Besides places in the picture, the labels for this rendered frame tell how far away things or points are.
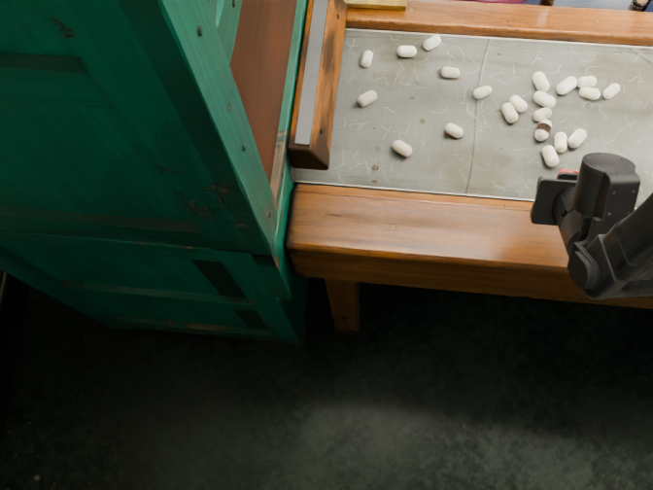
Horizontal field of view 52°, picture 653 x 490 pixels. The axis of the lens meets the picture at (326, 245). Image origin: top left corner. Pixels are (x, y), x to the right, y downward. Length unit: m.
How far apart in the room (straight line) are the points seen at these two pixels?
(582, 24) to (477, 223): 0.41
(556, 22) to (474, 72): 0.16
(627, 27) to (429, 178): 0.43
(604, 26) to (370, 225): 0.53
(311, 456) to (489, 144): 0.95
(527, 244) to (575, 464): 0.87
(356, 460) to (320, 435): 0.11
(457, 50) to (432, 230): 0.34
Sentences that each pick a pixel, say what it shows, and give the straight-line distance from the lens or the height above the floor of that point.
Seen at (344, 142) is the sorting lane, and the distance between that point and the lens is 1.12.
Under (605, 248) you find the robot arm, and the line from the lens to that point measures 0.76.
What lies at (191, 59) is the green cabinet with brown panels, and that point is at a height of 1.32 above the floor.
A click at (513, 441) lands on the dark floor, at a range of 1.78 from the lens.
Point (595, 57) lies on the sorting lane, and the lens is 1.26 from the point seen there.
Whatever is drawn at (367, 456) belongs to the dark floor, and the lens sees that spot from 1.74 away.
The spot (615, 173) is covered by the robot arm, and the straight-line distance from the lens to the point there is 0.79.
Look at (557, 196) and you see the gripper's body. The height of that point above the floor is 0.93.
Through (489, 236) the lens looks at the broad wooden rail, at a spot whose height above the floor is 0.76.
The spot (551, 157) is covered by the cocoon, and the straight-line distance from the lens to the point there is 1.12.
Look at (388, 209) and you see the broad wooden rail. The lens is 1.04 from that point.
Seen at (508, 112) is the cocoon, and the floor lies 0.76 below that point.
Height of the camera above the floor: 1.74
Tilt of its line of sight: 72 degrees down
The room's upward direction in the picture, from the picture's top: 10 degrees counter-clockwise
